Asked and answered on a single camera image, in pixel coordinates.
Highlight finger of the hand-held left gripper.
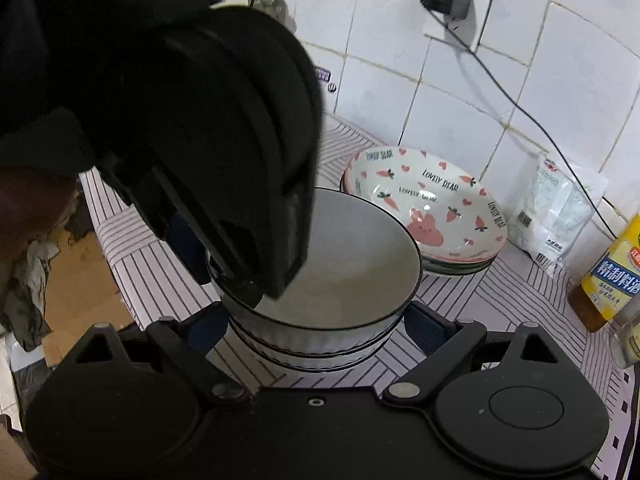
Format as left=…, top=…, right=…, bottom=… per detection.
left=225, top=180, right=311, bottom=302
left=100, top=162, right=261, bottom=306

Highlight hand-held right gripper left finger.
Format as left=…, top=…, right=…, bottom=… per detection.
left=52, top=302, right=251, bottom=408

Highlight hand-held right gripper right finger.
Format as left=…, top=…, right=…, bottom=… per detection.
left=382, top=302, right=576, bottom=403

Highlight white bowl with black rim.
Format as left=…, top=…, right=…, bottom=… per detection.
left=227, top=310, right=406, bottom=361
left=245, top=340, right=391, bottom=375
left=207, top=187, right=425, bottom=343

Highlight pink carrot print plate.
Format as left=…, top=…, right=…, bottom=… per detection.
left=342, top=145, right=508, bottom=263

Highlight person's left hand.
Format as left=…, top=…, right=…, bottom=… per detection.
left=0, top=167, right=78, bottom=261

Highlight striped table cover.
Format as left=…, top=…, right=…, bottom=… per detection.
left=80, top=115, right=640, bottom=480

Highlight brown cardboard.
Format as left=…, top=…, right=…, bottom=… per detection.
left=42, top=230, right=137, bottom=368

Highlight dark cloth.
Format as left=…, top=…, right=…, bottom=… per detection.
left=7, top=240, right=53, bottom=353

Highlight white salt bag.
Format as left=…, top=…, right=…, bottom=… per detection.
left=512, top=155, right=608, bottom=278

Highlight yellow label cooking wine bottle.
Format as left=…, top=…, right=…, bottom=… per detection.
left=567, top=212, right=640, bottom=333

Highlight clear glass jar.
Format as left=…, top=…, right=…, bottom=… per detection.
left=609, top=305, right=640, bottom=371

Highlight wall sticker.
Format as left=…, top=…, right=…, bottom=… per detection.
left=314, top=66, right=337, bottom=93

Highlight long black cable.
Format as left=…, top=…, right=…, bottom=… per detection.
left=430, top=10, right=618, bottom=238

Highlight white wall socket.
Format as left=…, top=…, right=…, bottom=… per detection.
left=422, top=0, right=497, bottom=54

